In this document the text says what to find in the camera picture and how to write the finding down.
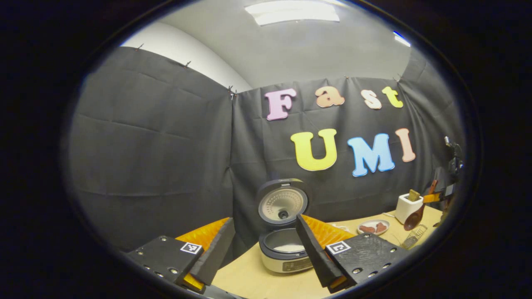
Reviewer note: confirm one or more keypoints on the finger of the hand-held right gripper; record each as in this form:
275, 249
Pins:
434, 198

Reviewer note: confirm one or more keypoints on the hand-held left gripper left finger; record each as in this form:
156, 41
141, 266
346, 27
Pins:
216, 249

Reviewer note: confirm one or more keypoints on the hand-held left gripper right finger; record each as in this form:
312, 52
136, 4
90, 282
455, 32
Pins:
311, 253

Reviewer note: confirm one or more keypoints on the brown wooden spoon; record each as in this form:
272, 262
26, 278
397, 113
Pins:
413, 220

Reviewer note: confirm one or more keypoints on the grey silver rice cooker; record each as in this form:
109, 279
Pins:
282, 203

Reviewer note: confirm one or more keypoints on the brown toast slice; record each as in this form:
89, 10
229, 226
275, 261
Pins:
414, 195

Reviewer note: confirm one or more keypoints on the white toaster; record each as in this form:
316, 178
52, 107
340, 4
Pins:
405, 209

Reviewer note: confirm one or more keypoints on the red meat piece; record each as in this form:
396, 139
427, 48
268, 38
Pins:
367, 229
381, 227

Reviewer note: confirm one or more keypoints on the white round plate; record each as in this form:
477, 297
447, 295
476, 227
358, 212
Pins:
373, 221

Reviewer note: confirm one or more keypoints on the small ceiling light panel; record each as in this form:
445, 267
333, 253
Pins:
402, 40

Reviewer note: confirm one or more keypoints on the large ceiling light panel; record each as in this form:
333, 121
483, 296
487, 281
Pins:
293, 11

